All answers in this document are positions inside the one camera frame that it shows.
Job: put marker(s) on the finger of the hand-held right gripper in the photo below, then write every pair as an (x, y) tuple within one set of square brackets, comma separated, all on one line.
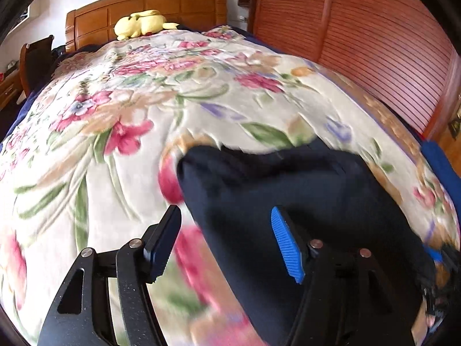
[(441, 277)]

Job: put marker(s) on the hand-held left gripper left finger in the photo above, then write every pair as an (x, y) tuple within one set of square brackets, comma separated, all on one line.
[(162, 245)]

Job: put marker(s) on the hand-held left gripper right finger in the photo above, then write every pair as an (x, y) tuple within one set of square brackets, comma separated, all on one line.
[(288, 245)]

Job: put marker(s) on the blue bed sheet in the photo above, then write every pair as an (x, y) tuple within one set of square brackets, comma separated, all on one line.
[(441, 165)]

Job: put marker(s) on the yellow plush toy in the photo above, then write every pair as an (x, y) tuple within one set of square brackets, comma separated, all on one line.
[(144, 23)]

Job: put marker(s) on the wooden nightstand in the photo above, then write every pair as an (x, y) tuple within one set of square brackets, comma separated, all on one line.
[(9, 90)]

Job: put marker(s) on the dark navy coat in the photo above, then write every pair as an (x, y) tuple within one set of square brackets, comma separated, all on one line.
[(252, 194)]

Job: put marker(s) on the wooden chair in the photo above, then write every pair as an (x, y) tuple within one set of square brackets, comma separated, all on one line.
[(36, 65)]

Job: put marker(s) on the wooden bed headboard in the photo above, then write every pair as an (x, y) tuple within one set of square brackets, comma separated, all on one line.
[(180, 10)]

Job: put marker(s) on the floral blanket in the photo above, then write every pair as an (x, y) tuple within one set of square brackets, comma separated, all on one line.
[(108, 173)]

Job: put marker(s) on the wooden louvered wardrobe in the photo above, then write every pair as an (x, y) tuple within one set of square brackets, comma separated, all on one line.
[(360, 43)]

